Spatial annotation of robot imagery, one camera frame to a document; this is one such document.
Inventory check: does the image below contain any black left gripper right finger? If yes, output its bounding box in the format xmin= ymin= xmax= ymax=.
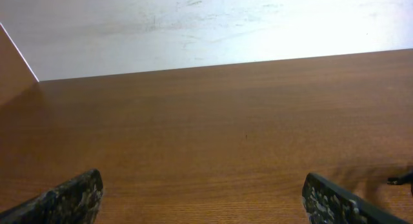
xmin=301 ymin=173 xmax=407 ymax=224

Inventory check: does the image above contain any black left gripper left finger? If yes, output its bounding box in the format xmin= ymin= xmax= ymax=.
xmin=1 ymin=169 xmax=103 ymax=224

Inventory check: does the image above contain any black cable bundle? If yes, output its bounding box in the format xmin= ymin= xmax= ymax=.
xmin=387 ymin=170 xmax=413 ymax=196

